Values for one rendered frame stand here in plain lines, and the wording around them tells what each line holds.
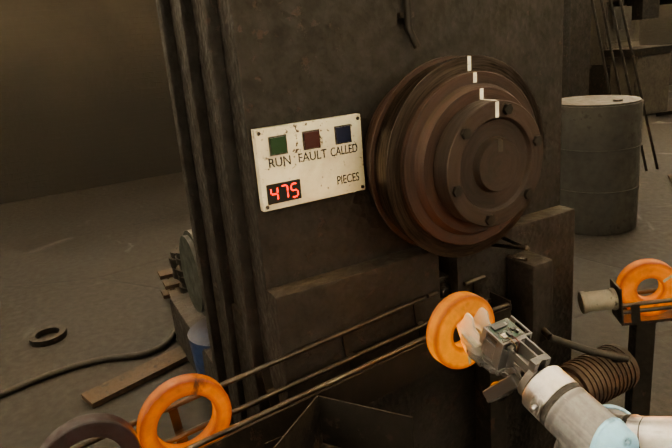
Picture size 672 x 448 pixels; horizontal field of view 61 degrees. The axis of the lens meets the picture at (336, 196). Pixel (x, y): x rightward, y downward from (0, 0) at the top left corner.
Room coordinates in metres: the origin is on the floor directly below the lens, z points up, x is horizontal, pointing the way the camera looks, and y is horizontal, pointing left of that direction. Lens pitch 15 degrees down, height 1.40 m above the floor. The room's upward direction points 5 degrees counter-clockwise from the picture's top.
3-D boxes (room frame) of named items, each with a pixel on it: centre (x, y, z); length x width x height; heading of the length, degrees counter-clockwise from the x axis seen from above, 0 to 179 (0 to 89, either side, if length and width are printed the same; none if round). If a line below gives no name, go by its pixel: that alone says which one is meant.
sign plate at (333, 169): (1.25, 0.05, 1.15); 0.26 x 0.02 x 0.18; 117
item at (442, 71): (1.31, -0.30, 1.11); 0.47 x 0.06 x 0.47; 117
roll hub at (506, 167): (1.22, -0.35, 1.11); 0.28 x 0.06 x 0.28; 117
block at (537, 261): (1.43, -0.51, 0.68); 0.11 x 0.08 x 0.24; 27
